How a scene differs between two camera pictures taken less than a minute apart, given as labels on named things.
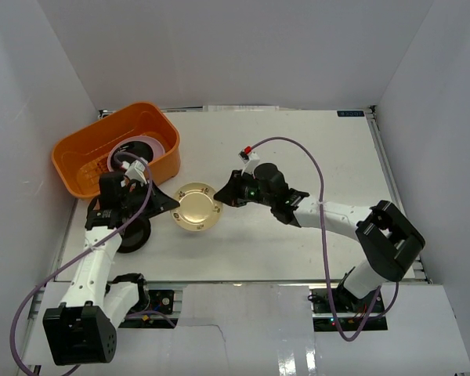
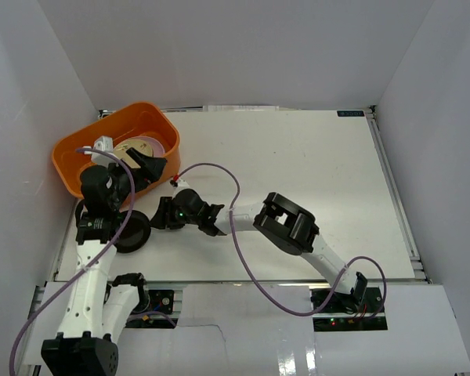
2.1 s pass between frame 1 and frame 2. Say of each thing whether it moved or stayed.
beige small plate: moved
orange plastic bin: stayed
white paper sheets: stayed
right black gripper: moved
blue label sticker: stayed
